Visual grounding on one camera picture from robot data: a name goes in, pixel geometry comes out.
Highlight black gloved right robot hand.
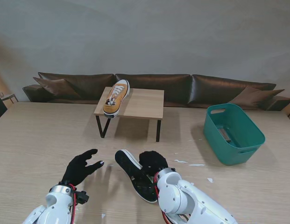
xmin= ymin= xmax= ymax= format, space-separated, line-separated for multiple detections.
xmin=139 ymin=151 xmax=169 ymax=180

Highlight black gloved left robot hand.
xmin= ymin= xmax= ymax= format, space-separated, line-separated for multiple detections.
xmin=61 ymin=148 xmax=105 ymax=186

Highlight yellow canvas sneaker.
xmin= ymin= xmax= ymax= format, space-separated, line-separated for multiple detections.
xmin=114 ymin=149 xmax=159 ymax=203
xmin=103 ymin=79 xmax=131 ymax=119

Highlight beige hand brush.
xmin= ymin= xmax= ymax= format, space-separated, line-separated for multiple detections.
xmin=218 ymin=127 xmax=233 ymax=143

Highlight small wooden stand black legs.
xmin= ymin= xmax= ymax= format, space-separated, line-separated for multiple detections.
xmin=93 ymin=86 xmax=164 ymax=142

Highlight brown leather sofa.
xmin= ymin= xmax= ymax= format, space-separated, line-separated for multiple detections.
xmin=22 ymin=72 xmax=290 ymax=112

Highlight teal plastic basin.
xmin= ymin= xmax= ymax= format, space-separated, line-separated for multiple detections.
xmin=203 ymin=103 xmax=266 ymax=165

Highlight brown cushion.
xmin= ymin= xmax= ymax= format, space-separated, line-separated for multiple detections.
xmin=231 ymin=86 xmax=285 ymax=110
xmin=33 ymin=77 xmax=81 ymax=98

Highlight small background side table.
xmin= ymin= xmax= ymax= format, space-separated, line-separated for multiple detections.
xmin=0 ymin=92 xmax=19 ymax=105

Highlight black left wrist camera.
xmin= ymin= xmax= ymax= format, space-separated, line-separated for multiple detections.
xmin=76 ymin=190 xmax=90 ymax=204

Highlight red black left arm cable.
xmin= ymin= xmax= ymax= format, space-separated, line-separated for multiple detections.
xmin=70 ymin=184 xmax=78 ymax=224

